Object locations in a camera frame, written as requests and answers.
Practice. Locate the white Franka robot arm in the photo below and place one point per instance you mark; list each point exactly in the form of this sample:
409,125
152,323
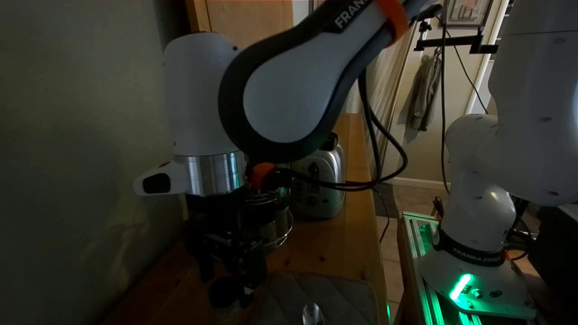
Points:
279,99

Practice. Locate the grey kitchen scale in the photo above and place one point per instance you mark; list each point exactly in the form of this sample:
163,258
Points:
300,298

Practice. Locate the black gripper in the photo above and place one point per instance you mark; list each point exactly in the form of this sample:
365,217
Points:
215,231

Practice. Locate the robot base mount with green light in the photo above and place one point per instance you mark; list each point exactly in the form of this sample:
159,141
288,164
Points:
466,294

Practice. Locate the silver two-slot toaster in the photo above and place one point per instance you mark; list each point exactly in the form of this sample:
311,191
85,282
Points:
317,197

